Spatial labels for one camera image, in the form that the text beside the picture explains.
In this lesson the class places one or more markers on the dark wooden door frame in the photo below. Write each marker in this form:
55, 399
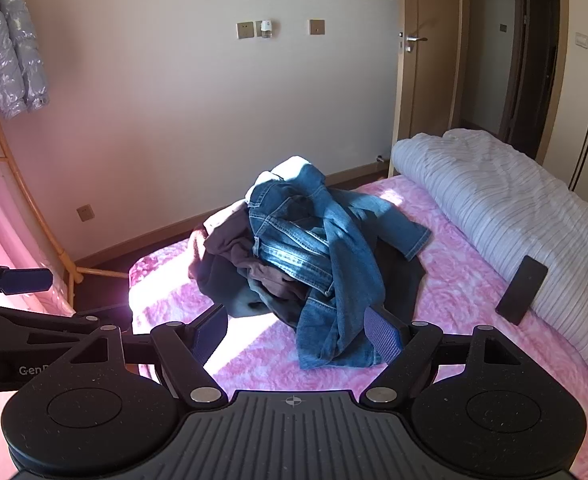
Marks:
514, 85

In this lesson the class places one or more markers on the light wooden door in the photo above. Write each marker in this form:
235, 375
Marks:
424, 90

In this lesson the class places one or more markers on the brown garment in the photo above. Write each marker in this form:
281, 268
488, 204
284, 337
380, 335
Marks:
228, 240

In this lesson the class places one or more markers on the pink curtain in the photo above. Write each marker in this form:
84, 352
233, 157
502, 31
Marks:
3, 225

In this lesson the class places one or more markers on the black phone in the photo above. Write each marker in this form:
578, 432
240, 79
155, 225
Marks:
523, 287

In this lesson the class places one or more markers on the rattan coat rack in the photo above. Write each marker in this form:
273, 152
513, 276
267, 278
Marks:
38, 210

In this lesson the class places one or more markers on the silver puffer jacket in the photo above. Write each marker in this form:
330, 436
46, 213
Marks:
8, 50

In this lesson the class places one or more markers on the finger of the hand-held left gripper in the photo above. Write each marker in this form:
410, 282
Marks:
48, 322
23, 281

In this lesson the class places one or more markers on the door stopper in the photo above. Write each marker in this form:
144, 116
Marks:
381, 158

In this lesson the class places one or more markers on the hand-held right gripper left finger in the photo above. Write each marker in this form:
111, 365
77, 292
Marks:
208, 334

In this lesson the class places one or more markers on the white wall switch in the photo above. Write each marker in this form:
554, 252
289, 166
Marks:
581, 40

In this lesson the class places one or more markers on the white striped duvet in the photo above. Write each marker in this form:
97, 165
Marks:
499, 200

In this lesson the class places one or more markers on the blue jeans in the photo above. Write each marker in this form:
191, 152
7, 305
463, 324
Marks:
294, 240

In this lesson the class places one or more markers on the pink floral blanket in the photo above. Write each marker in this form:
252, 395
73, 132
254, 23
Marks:
464, 270

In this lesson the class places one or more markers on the beige wall socket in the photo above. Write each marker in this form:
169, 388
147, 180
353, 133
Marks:
85, 213

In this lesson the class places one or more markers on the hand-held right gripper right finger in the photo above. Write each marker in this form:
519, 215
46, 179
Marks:
384, 334

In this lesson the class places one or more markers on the white plug-in night light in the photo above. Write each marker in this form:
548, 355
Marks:
266, 29

